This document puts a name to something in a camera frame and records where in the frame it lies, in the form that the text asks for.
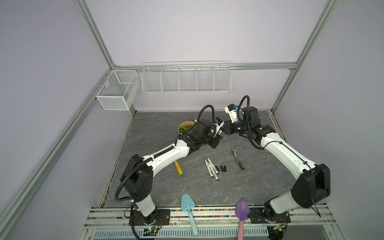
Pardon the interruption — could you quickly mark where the white marker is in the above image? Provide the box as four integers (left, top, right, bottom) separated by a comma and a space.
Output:
211, 167, 219, 181
205, 160, 214, 178
207, 158, 219, 174

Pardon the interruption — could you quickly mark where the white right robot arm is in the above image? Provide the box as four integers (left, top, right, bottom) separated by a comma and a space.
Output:
223, 104, 331, 223

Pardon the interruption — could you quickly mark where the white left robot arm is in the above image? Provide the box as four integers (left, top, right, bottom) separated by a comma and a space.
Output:
114, 105, 224, 218

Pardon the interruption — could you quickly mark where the green artificial plant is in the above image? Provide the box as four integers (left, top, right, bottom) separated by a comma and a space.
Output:
179, 125, 193, 134

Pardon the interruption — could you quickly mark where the beige faceted plant pot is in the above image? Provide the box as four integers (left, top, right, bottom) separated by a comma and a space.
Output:
178, 121, 196, 135

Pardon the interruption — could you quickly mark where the teal garden trowel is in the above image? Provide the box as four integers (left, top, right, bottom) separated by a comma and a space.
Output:
181, 194, 199, 237

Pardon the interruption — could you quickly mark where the purple garden trowel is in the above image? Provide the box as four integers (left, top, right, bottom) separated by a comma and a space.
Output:
235, 198, 251, 240

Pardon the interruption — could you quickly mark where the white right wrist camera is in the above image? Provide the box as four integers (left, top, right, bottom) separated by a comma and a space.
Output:
225, 104, 238, 123

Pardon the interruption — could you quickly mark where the teal fork yellow handle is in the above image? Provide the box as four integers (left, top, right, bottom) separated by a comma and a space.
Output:
174, 161, 184, 176

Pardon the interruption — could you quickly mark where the white wire wall shelf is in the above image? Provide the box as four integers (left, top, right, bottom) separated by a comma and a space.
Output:
141, 61, 232, 95

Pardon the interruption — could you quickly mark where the white mesh wall basket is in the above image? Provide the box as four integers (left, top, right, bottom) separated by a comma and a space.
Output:
96, 70, 140, 111

